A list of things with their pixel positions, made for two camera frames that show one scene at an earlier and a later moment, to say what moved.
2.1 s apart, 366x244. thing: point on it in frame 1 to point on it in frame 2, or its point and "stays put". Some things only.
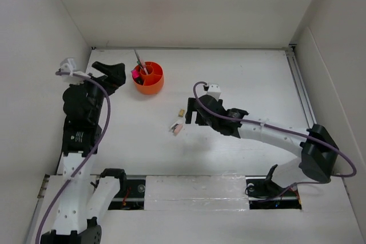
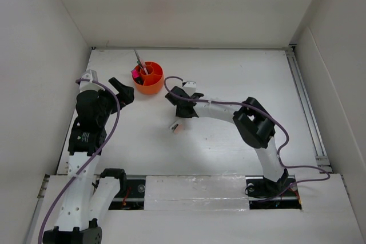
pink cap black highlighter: (136, 76) stays put
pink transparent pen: (144, 68) stays put
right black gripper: (189, 114) to (178, 113)
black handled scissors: (140, 63) stays put
